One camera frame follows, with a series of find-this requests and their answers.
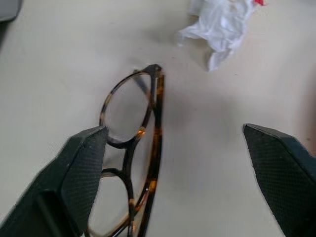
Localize crumpled white plastic bag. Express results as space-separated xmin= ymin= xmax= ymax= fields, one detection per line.
xmin=174 ymin=0 xmax=257 ymax=73

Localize grey flat object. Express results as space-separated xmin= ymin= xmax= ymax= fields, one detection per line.
xmin=0 ymin=0 xmax=21 ymax=22

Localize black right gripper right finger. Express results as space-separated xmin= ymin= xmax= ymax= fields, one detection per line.
xmin=242 ymin=123 xmax=316 ymax=237

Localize tortoiseshell glasses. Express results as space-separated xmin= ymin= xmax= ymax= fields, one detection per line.
xmin=83 ymin=64 xmax=165 ymax=237

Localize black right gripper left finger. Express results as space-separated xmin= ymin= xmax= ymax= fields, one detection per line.
xmin=0 ymin=125 xmax=109 ymax=237

